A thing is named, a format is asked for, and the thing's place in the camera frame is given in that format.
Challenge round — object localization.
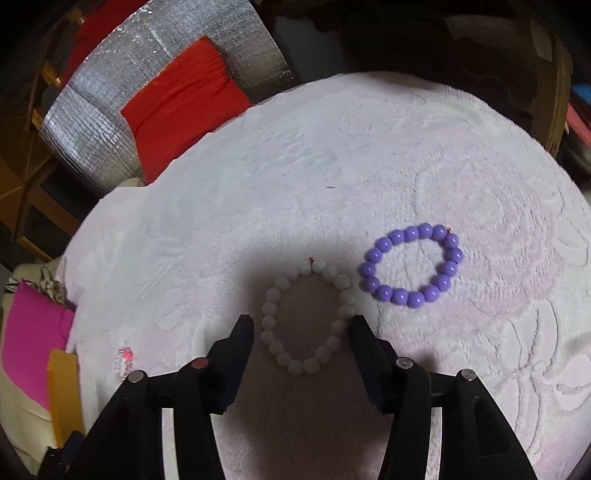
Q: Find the purple bead bracelet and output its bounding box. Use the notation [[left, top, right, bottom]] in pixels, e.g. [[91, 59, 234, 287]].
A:
[[359, 222, 463, 308]]

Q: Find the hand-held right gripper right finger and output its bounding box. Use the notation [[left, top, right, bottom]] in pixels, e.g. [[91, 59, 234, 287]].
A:
[[348, 315, 539, 480]]

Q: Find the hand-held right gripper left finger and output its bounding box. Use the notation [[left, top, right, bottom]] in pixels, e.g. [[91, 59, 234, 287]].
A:
[[65, 315, 256, 480]]

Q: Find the white plush blanket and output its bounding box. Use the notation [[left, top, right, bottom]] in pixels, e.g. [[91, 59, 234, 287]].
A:
[[60, 69, 591, 480]]

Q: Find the red bead bracelet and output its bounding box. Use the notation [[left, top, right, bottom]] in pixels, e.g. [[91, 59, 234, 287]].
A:
[[115, 345, 137, 384]]

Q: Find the wooden chair frame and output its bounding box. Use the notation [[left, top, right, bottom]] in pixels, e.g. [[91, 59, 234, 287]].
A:
[[0, 14, 88, 264]]

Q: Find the red cushion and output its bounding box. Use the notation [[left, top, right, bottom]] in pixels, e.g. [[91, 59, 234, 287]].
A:
[[121, 36, 254, 185], [60, 0, 149, 84]]

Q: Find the wooden shelf unit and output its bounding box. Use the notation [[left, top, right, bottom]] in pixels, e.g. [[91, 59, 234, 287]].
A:
[[508, 0, 574, 158]]

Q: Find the white bead bracelet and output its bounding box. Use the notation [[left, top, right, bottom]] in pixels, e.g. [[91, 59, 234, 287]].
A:
[[261, 258, 357, 376]]

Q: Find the orange paper sheet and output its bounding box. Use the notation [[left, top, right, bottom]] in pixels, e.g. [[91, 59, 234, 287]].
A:
[[46, 349, 86, 448]]

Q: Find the black and white patterned cloth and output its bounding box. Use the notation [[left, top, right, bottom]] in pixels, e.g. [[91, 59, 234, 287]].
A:
[[7, 267, 71, 306]]

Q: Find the pink paper sheet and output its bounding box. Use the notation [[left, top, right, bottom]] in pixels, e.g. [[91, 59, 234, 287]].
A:
[[2, 281, 75, 411]]

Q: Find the silver foil insulation mat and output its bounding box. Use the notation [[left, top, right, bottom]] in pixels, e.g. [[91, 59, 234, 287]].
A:
[[38, 0, 296, 197]]

